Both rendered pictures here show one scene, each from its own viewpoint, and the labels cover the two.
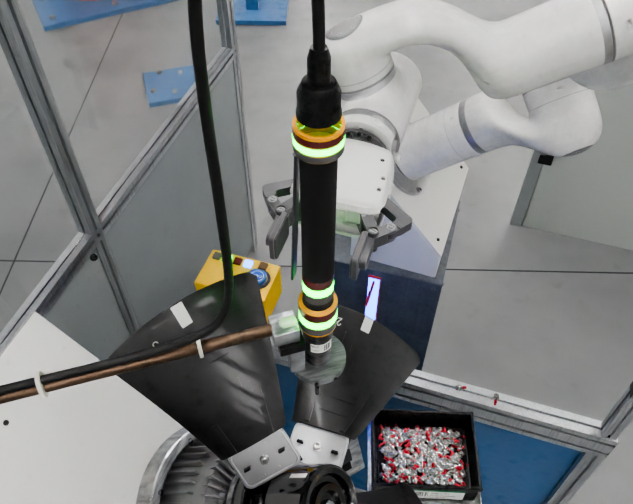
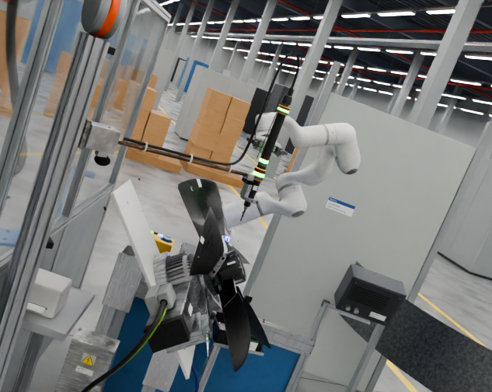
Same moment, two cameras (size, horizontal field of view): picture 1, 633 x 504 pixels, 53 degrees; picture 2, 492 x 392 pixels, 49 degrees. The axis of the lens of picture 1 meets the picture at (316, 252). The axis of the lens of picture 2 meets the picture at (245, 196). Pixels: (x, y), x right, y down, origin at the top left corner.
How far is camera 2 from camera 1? 1.61 m
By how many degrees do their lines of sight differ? 43
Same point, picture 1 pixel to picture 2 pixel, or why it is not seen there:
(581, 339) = not seen: outside the picture
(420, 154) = (235, 211)
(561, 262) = not seen: hidden behind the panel
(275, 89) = not seen: hidden behind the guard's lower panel
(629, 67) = (322, 170)
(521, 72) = (307, 137)
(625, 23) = (331, 132)
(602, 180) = (276, 315)
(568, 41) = (319, 132)
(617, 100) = (285, 267)
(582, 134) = (301, 204)
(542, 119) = (287, 197)
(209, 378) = (204, 207)
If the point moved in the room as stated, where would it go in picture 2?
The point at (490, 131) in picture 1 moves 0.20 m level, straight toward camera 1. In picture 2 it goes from (266, 202) to (268, 211)
